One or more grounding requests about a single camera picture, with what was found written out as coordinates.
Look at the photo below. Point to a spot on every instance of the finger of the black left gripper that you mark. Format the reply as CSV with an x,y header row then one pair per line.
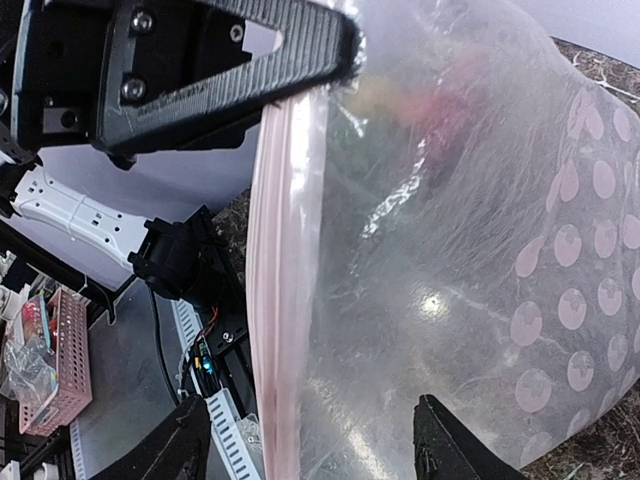
x,y
312,33

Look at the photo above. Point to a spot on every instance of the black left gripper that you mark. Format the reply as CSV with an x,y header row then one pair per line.
x,y
145,76

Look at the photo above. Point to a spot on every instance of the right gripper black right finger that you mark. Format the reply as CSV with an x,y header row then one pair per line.
x,y
444,449

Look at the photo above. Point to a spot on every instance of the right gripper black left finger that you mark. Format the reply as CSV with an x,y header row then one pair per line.
x,y
177,448

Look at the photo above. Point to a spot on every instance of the clear zip top bag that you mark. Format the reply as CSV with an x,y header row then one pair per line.
x,y
509,291

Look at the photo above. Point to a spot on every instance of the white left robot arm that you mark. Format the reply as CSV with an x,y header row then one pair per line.
x,y
167,256

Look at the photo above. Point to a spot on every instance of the red chili pepper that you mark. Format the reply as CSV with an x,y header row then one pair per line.
x,y
439,115

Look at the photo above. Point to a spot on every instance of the pink perforated plastic basket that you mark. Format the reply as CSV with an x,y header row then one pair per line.
x,y
72,392

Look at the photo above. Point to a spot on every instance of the white slotted cable duct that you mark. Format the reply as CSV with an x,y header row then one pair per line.
x,y
226,435

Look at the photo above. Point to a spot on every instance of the black front table rail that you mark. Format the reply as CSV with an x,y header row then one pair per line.
x,y
228,339

